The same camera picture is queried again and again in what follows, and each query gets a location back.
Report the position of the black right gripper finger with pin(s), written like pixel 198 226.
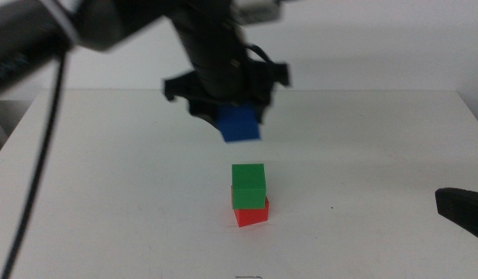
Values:
pixel 467 209

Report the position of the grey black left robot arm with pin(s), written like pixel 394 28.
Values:
pixel 29 31

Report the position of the blue cube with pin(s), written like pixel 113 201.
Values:
pixel 238 124

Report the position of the green cube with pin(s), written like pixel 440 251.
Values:
pixel 248 182

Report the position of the red cube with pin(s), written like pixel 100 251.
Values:
pixel 252 218

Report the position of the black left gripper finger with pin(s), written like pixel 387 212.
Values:
pixel 207 114
pixel 262 111

